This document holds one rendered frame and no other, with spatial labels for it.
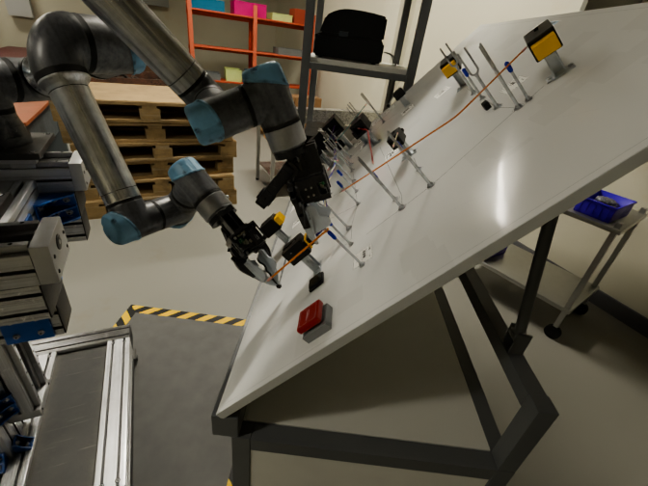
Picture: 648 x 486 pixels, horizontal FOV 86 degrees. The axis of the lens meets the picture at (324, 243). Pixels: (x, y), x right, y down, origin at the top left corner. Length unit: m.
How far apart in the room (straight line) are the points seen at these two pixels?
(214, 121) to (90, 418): 1.31
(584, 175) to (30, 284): 0.97
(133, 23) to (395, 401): 0.94
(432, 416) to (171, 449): 1.17
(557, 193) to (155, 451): 1.67
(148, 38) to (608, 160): 0.72
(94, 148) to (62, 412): 1.14
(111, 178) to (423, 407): 0.88
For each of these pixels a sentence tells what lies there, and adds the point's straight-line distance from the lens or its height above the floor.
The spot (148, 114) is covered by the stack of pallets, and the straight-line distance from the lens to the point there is 3.24.
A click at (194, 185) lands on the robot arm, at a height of 1.21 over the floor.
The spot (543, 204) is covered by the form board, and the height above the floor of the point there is 1.38.
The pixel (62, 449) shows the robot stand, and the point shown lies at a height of 0.21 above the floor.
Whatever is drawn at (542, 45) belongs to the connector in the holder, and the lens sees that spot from 0.76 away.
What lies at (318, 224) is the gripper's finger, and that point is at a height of 1.19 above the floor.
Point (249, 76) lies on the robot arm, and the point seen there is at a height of 1.46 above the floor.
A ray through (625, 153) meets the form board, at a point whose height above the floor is 1.46.
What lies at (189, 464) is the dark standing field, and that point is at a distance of 1.74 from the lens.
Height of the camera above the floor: 1.53
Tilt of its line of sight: 30 degrees down
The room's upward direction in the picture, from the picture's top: 8 degrees clockwise
